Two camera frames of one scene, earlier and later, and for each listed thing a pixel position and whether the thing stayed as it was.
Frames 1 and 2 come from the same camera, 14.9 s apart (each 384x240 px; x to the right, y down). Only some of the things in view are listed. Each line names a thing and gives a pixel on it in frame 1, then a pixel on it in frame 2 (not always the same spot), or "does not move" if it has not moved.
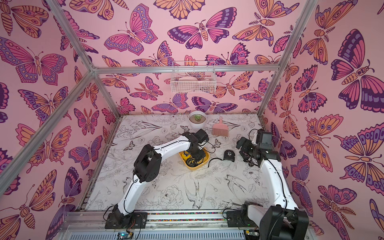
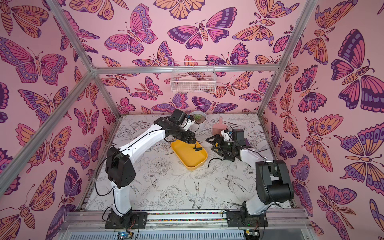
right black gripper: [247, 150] → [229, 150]
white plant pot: [197, 119] does not move
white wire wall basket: [193, 82] does not move
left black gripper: [200, 156] → [189, 137]
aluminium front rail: [209, 225] does not move
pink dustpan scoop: [220, 129] does not move
